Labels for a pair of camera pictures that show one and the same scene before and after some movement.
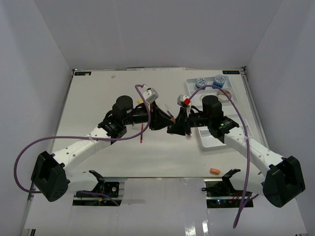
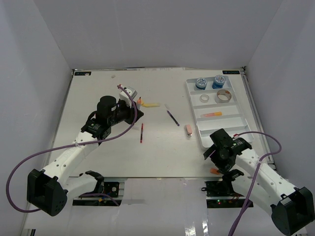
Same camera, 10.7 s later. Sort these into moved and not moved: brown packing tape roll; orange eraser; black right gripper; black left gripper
Moved: black left gripper; black right gripper
Not moved: orange eraser; brown packing tape roll
